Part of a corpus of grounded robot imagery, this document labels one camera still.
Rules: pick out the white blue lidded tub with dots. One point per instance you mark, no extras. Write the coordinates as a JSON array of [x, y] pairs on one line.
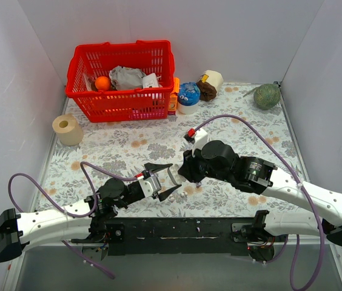
[[188, 98]]

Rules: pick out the beige paper roll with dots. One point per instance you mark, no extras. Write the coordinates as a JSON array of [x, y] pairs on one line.
[[68, 130]]

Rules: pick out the orange fruit in basket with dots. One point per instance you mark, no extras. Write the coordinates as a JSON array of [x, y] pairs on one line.
[[102, 83]]

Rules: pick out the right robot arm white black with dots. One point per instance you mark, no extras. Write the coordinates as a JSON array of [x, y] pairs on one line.
[[322, 214]]

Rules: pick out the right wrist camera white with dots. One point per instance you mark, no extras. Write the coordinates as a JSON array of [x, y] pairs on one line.
[[198, 138]]

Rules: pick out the grey crumpled bag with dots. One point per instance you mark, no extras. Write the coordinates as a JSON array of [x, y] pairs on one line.
[[126, 78]]

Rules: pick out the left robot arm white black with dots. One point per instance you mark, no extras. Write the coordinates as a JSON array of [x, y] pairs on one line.
[[85, 221]]

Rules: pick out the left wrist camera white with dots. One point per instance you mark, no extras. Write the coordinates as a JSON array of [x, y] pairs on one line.
[[149, 184]]

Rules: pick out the green melon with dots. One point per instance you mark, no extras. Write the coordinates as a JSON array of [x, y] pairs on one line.
[[266, 96]]

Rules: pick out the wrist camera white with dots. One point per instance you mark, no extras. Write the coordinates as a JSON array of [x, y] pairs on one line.
[[149, 184], [198, 138]]

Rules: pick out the orange purple carton box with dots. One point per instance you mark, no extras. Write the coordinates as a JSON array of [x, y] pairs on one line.
[[174, 97]]

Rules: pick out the white small box in basket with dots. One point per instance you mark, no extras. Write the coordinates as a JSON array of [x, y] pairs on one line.
[[150, 81]]

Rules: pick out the red plastic shopping basket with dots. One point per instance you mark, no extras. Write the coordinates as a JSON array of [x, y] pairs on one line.
[[122, 105]]

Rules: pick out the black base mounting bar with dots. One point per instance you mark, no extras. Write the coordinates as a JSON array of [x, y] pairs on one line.
[[141, 236]]

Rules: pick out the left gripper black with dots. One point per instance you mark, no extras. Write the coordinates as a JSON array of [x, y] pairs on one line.
[[134, 192]]

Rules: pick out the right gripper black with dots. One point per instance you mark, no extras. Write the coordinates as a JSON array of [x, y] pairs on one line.
[[185, 169]]

